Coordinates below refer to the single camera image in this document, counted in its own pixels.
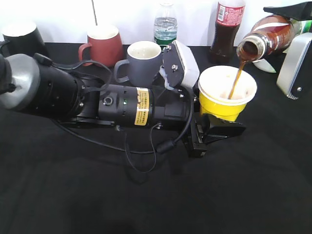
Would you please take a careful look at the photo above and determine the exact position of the yellow paper cup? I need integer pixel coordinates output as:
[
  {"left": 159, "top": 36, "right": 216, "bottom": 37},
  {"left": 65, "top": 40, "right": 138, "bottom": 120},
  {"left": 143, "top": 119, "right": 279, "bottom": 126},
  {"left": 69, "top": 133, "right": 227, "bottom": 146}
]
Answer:
[{"left": 198, "top": 65, "right": 257, "bottom": 121}]

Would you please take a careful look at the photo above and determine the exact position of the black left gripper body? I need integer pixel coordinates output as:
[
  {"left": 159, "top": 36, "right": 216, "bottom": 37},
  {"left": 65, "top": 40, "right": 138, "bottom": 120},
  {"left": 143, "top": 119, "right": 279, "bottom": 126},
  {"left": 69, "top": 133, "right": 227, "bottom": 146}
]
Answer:
[{"left": 151, "top": 74, "right": 207, "bottom": 158}]

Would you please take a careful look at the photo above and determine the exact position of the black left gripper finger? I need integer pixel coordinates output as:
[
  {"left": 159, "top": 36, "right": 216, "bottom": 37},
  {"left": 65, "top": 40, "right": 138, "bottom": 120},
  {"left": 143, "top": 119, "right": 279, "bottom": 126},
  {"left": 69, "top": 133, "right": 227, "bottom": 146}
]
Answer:
[
  {"left": 200, "top": 114, "right": 246, "bottom": 145},
  {"left": 193, "top": 88, "right": 200, "bottom": 113}
]

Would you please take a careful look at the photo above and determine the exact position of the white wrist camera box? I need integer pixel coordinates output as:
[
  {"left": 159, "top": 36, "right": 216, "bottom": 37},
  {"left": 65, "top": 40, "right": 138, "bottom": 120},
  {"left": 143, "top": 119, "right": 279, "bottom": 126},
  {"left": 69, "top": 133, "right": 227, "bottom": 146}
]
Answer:
[{"left": 163, "top": 40, "right": 199, "bottom": 89}]

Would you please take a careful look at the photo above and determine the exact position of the clear water bottle green label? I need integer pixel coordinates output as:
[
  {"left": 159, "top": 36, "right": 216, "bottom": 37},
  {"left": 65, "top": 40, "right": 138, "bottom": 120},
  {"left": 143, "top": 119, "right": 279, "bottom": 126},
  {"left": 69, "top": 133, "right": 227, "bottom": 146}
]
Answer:
[{"left": 154, "top": 0, "right": 177, "bottom": 47}]

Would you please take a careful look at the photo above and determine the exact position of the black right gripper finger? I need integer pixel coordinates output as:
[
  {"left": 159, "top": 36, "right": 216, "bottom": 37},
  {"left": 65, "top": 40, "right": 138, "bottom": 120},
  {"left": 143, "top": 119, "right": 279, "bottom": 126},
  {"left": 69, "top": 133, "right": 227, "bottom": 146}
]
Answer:
[{"left": 263, "top": 1, "right": 312, "bottom": 21}]

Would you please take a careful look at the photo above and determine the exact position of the red ceramic mug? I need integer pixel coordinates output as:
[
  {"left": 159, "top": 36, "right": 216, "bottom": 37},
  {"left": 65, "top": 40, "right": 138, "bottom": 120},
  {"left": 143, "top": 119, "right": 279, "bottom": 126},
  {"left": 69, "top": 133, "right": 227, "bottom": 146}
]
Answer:
[{"left": 78, "top": 24, "right": 123, "bottom": 67}]

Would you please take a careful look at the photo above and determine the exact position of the white ceramic mug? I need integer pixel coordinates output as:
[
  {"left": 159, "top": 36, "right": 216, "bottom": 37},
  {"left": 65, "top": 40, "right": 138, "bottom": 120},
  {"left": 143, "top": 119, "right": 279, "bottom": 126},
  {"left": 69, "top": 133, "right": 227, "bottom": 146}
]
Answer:
[{"left": 253, "top": 59, "right": 276, "bottom": 73}]

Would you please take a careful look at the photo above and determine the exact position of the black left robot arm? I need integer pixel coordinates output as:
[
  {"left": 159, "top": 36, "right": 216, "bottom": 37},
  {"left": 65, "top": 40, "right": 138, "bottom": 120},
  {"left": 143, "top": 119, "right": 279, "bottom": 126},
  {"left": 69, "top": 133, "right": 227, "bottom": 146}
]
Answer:
[{"left": 0, "top": 54, "right": 245, "bottom": 157}]

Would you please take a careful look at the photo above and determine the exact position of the cola bottle red label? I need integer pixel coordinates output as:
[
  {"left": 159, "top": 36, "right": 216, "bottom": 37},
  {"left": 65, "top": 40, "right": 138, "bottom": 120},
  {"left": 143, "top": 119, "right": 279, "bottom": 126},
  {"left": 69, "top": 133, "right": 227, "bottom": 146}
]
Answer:
[{"left": 208, "top": 0, "right": 246, "bottom": 64}]

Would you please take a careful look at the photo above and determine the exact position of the black ceramic mug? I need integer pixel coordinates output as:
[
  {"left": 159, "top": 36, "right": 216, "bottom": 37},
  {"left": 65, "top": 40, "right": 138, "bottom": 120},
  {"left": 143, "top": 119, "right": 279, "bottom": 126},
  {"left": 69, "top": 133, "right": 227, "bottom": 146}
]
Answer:
[{"left": 0, "top": 21, "right": 49, "bottom": 57}]

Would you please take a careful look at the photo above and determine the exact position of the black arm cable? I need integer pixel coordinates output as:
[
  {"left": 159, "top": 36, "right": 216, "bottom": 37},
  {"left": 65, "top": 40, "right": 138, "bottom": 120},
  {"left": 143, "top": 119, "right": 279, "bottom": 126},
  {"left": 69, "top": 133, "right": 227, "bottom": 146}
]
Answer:
[{"left": 51, "top": 62, "right": 195, "bottom": 174}]

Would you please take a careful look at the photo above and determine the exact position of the Nescafe coffee bottle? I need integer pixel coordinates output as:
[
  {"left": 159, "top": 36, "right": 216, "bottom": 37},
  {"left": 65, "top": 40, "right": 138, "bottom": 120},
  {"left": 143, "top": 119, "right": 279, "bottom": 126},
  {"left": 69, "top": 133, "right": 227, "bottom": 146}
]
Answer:
[{"left": 236, "top": 15, "right": 295, "bottom": 61}]

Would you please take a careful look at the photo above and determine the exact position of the grey ceramic mug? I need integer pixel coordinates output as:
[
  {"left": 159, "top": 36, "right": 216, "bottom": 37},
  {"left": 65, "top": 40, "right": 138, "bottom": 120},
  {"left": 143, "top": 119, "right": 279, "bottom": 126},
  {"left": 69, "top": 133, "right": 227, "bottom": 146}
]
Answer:
[{"left": 113, "top": 41, "right": 162, "bottom": 88}]

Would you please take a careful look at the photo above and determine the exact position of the green sprite bottle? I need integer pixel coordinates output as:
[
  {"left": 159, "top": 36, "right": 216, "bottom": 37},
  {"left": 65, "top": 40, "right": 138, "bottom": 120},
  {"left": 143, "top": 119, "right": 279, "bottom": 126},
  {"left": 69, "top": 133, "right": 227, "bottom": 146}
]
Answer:
[{"left": 291, "top": 19, "right": 312, "bottom": 36}]

